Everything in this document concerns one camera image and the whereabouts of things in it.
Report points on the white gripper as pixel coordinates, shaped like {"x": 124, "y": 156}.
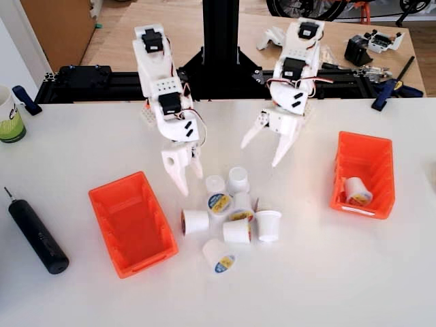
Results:
{"x": 281, "y": 123}
{"x": 174, "y": 159}

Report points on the red lid coffee pod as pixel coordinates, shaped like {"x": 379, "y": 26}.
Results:
{"x": 195, "y": 221}
{"x": 354, "y": 187}
{"x": 215, "y": 184}

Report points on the blue lid coffee pod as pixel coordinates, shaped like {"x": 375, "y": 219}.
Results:
{"x": 214, "y": 252}
{"x": 219, "y": 202}

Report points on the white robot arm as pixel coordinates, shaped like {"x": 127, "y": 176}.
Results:
{"x": 296, "y": 49}
{"x": 150, "y": 64}

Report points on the orange plastic storage bin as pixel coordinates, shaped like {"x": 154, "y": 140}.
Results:
{"x": 119, "y": 211}

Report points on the orange bin with white label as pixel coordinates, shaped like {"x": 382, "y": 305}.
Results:
{"x": 368, "y": 160}

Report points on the white printed robot part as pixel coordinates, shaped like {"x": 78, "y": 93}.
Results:
{"x": 270, "y": 37}

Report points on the clear bag of screws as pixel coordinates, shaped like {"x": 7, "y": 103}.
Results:
{"x": 328, "y": 54}

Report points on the black printed part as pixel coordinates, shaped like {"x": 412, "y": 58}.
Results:
{"x": 356, "y": 52}

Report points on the blue bar clamp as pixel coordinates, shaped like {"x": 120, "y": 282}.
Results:
{"x": 383, "y": 93}

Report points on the small clear parts bag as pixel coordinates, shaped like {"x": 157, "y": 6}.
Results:
{"x": 374, "y": 73}

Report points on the wooden table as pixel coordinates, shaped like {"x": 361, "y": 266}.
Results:
{"x": 112, "y": 51}

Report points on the white part with circuit board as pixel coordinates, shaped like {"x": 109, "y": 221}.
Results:
{"x": 391, "y": 44}

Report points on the black electric screwdriver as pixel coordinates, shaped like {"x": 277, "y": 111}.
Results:
{"x": 37, "y": 235}

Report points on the small green clip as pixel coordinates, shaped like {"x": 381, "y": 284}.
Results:
{"x": 98, "y": 26}

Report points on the white and green mug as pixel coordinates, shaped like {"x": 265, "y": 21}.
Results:
{"x": 12, "y": 129}

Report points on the wooden cabinet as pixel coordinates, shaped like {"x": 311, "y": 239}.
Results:
{"x": 58, "y": 30}

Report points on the black aluminium frame rail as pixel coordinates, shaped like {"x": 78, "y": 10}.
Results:
{"x": 116, "y": 85}

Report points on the black aluminium frame post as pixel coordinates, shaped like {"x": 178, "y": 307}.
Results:
{"x": 220, "y": 27}

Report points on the black box on frame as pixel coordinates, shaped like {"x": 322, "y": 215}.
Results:
{"x": 83, "y": 80}

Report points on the orange stand post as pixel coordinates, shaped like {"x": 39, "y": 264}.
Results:
{"x": 366, "y": 12}

